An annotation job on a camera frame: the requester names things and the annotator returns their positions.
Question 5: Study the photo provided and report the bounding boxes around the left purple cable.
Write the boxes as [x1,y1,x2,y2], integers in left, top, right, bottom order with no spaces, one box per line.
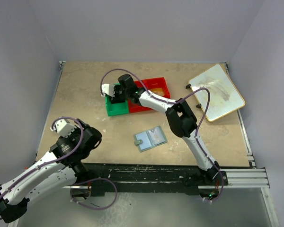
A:
[0,116,84,221]

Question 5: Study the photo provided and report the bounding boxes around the orange credit card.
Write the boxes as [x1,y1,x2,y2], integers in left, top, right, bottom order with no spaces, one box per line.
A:
[151,88,165,96]

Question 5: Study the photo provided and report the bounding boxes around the light blue patterned card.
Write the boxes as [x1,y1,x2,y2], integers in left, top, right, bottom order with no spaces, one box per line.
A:
[147,126,166,146]

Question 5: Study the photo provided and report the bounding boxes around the green plastic bin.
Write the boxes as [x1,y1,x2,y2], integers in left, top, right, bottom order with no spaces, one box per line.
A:
[105,96,129,117]

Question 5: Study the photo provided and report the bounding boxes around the red plastic bin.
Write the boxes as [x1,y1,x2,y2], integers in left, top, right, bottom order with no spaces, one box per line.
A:
[127,78,155,114]
[142,77,170,98]

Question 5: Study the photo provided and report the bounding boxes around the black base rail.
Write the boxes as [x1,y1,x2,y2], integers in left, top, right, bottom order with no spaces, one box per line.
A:
[59,162,229,197]

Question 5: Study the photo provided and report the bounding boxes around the whiteboard with wooden frame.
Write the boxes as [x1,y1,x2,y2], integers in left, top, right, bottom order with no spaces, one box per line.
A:
[188,63,246,122]

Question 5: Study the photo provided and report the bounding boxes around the right red plastic bin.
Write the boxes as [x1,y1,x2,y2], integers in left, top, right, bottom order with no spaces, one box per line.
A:
[142,77,170,98]

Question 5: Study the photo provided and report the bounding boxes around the purple cable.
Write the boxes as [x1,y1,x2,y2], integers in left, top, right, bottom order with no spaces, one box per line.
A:
[0,116,84,221]
[100,68,225,201]

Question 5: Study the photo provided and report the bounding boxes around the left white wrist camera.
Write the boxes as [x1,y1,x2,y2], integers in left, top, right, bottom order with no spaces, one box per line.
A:
[50,116,78,138]

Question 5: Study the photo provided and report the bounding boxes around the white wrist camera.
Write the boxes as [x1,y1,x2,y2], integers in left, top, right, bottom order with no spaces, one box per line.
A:
[100,84,115,97]
[50,116,78,138]

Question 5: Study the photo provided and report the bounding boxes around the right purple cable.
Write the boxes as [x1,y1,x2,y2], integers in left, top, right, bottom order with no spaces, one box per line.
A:
[100,68,225,201]

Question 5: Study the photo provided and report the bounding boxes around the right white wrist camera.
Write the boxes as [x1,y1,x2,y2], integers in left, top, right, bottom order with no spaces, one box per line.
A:
[100,84,115,97]

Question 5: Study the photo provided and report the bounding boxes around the green card holder wallet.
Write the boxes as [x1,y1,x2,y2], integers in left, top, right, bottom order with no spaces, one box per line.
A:
[133,126,168,153]

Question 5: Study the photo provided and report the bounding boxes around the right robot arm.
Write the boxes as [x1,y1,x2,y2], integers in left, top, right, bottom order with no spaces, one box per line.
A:
[101,74,225,185]

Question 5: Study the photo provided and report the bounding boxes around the middle red plastic bin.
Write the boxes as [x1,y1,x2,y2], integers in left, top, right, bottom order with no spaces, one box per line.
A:
[127,78,155,114]

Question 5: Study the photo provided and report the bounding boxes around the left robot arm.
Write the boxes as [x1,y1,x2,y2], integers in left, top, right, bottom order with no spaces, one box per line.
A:
[0,117,102,223]

